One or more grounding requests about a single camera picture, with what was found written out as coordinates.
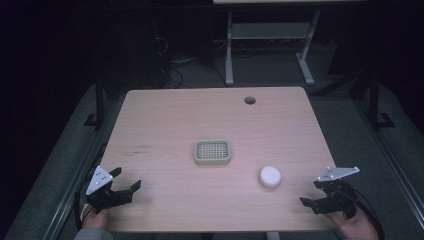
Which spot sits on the person's left hand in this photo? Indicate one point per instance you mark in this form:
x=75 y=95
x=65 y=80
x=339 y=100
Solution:
x=96 y=217

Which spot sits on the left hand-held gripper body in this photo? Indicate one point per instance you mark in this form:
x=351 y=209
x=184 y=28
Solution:
x=103 y=194

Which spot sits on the beige slotted soap dish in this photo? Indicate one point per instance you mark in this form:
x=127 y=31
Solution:
x=212 y=152

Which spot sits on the grey metal stand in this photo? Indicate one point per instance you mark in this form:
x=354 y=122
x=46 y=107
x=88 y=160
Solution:
x=271 y=43

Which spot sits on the black metal stand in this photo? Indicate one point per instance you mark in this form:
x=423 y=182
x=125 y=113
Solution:
x=378 y=100
x=96 y=103

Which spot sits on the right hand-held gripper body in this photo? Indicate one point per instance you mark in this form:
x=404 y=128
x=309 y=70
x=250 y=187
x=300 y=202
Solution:
x=337 y=196

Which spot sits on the person's right hand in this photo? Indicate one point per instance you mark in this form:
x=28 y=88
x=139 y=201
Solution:
x=352 y=226

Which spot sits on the round white soap bar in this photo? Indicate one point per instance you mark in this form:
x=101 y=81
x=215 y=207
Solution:
x=269 y=176

